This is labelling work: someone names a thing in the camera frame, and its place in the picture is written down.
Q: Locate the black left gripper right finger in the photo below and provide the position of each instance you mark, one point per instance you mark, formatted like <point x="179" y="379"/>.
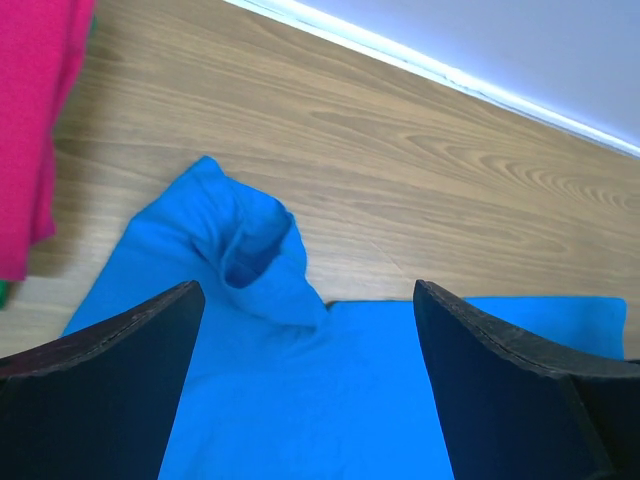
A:
<point x="514" y="405"/>

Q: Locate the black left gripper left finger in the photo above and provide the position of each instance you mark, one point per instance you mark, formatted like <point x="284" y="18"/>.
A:
<point x="100" y="403"/>

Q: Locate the blue t-shirt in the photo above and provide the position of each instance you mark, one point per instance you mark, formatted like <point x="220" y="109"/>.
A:
<point x="281" y="385"/>

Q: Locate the folded pink t-shirt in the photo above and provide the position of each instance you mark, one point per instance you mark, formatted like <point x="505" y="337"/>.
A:
<point x="43" y="44"/>

